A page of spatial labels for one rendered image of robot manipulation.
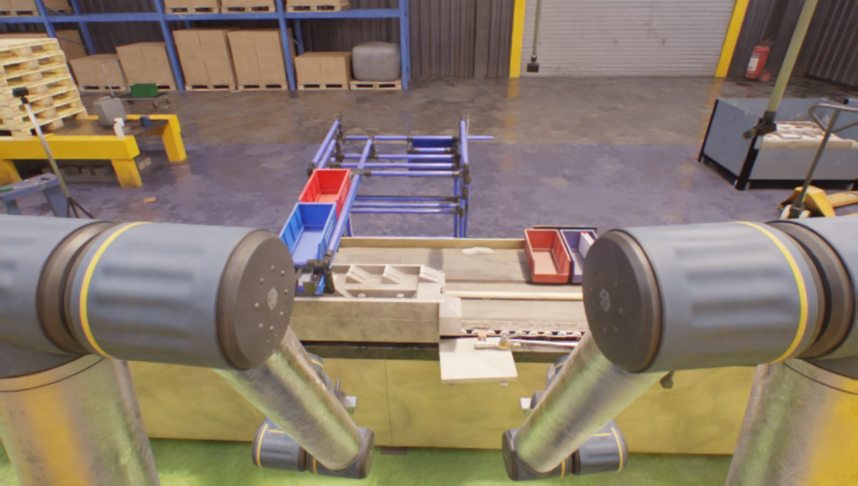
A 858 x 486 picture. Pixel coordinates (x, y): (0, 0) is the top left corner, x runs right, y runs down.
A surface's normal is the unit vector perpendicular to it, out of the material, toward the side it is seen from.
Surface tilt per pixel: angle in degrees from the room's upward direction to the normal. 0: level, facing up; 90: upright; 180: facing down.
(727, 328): 73
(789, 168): 90
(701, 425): 90
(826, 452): 82
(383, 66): 93
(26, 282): 49
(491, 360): 0
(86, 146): 90
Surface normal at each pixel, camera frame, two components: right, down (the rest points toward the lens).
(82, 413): 0.81, 0.19
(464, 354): -0.01, -0.88
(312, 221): -0.04, 0.54
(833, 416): -0.61, 0.27
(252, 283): 0.97, -0.01
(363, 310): -0.04, 0.33
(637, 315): -0.98, 0.05
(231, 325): 0.56, 0.20
